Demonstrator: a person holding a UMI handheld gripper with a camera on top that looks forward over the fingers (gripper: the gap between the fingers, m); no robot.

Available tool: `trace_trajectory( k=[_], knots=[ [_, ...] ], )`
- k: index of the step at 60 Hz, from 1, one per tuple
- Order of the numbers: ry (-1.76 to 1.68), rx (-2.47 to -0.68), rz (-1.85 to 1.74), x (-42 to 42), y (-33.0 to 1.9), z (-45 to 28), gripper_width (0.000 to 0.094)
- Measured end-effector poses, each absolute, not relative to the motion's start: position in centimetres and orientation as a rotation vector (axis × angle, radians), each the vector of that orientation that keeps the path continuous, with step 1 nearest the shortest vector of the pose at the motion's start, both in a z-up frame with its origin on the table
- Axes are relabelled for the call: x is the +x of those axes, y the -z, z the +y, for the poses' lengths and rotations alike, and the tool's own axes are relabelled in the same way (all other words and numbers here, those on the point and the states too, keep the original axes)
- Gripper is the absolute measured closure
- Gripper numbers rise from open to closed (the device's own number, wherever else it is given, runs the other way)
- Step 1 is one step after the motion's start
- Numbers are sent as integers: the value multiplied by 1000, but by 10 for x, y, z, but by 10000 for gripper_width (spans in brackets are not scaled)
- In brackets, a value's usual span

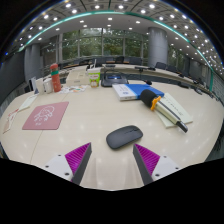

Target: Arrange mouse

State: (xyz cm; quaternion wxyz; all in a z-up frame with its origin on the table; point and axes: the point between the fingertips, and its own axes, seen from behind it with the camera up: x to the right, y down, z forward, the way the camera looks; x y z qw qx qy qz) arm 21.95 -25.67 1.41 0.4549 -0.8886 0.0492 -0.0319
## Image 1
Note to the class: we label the black conference console blue screen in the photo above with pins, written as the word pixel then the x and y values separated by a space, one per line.
pixel 114 80

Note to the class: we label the pale green notebook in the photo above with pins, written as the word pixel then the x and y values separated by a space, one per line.
pixel 178 108

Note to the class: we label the ceiling lights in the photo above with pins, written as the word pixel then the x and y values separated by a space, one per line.
pixel 110 19

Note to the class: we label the red and white brochure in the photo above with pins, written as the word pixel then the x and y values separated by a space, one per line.
pixel 10 121

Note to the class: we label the red bottle green band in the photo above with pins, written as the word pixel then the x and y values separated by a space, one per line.
pixel 55 80

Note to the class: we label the pink mouse pad white drawing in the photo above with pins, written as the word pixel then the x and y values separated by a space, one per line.
pixel 46 116

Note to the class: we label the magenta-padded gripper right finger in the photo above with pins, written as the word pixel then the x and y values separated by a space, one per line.
pixel 148 160

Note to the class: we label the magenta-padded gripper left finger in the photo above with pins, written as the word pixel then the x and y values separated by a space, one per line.
pixel 77 159

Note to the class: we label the black computer mouse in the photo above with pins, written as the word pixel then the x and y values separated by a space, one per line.
pixel 124 137

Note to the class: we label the cream tissue box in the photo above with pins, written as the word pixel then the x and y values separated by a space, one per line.
pixel 76 79

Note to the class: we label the white paper cup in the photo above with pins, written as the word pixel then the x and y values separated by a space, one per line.
pixel 39 86

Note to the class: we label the blue and white box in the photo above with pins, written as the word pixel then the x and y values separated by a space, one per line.
pixel 131 91

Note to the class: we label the dark office chairs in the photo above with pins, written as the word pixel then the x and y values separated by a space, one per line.
pixel 160 65

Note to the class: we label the colourful printed leaflet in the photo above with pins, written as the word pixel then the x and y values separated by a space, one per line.
pixel 74 89

